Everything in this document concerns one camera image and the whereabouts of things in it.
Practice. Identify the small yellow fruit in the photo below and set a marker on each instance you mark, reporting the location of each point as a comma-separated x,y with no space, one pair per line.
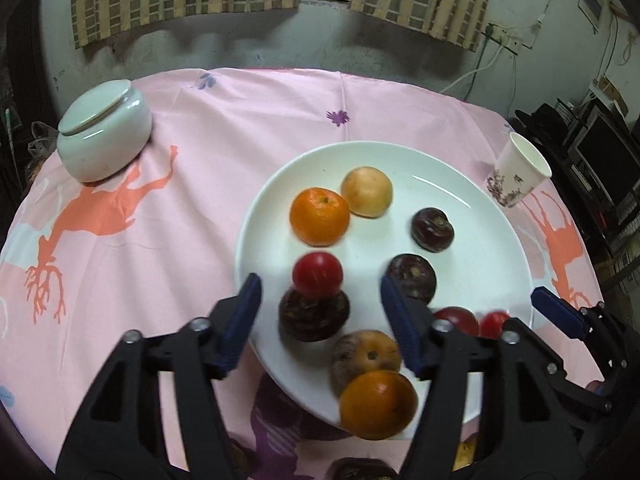
465,455

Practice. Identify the pink printed tablecloth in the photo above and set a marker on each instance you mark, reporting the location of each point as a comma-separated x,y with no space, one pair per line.
175,240

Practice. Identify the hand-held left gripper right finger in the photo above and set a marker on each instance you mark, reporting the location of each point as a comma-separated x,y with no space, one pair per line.
400,320

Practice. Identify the brownish yellow round fruit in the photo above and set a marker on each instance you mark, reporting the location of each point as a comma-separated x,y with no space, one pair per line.
365,355

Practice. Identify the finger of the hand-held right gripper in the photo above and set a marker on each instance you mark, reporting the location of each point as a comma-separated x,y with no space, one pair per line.
590,392
557,310

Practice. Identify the black hat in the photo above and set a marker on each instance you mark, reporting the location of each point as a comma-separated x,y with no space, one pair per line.
542,120

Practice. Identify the clear plastic bag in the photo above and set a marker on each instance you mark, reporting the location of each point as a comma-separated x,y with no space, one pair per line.
42,139

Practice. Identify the pale yellow round fruit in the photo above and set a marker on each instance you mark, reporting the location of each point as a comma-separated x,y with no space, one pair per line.
367,191

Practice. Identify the computer monitor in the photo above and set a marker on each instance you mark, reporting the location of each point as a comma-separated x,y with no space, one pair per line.
607,152

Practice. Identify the white framed wall notice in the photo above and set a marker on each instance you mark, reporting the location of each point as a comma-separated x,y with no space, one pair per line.
592,4

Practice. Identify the orange yellow tomato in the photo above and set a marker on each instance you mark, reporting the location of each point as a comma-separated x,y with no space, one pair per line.
378,405

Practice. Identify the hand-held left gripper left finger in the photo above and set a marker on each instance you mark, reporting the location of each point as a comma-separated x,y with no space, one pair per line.
240,320

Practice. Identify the dark red plum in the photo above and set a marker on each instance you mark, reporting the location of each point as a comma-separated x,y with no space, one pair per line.
456,320

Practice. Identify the white lidded ceramic jar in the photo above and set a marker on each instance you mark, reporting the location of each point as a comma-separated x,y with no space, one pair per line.
105,130

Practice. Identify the red cherry tomato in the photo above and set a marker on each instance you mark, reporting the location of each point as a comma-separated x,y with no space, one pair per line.
494,324
317,274

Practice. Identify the white oval plate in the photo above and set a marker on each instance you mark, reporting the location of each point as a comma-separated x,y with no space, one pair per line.
475,270

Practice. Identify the small orange mandarin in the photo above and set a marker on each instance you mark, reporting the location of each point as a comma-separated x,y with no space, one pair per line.
320,216

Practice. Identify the floral paper cup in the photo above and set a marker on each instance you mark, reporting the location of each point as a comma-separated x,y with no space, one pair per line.
515,175

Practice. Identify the white wall socket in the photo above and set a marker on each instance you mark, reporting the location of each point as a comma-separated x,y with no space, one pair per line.
507,37

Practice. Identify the large dark water chestnut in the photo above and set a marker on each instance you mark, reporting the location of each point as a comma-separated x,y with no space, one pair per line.
314,317

